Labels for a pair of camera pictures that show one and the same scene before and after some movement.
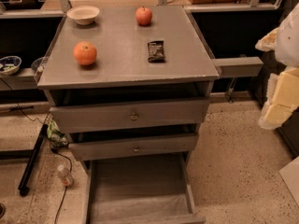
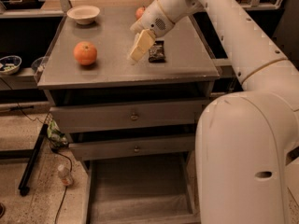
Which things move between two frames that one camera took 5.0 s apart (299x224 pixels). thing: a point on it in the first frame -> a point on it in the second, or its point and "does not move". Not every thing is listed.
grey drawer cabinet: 131,90 does not move
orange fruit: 85,53 does not move
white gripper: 289,44 -> 153,19
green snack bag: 55,136 does not move
